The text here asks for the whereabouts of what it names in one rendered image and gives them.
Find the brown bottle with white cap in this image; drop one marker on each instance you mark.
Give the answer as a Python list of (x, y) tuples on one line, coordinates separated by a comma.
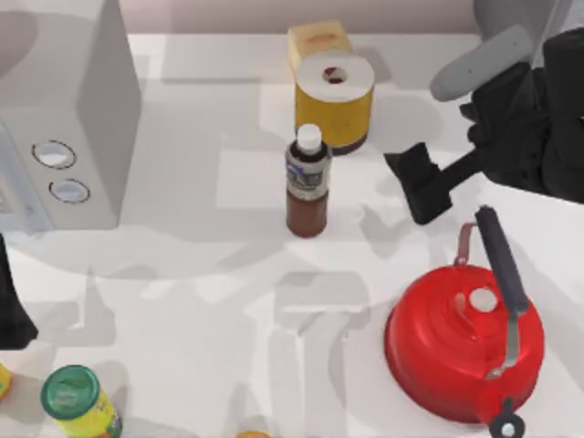
[(306, 201)]

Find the large microwave knob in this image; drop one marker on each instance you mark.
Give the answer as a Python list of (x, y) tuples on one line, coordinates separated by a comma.
[(54, 154)]

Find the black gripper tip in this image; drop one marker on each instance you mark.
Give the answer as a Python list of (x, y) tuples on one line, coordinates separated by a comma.
[(11, 310)]

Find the pale microwave oven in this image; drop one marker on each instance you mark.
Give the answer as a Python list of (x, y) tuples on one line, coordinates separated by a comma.
[(96, 114)]

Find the small microwave knob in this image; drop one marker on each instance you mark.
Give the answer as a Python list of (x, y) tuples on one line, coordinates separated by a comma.
[(69, 190)]

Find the pale yellow box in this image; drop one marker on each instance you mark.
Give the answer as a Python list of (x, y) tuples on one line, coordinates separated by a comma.
[(319, 38)]

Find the orange round object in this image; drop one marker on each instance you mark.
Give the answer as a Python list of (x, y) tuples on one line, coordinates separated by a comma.
[(253, 434)]

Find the yellow bottle with green lid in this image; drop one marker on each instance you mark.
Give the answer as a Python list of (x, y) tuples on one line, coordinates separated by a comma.
[(73, 397)]

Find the yellow container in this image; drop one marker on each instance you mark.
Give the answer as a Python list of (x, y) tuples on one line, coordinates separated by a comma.
[(3, 383)]

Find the yellow canister with white top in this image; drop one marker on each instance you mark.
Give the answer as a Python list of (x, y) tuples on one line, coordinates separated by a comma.
[(335, 109)]

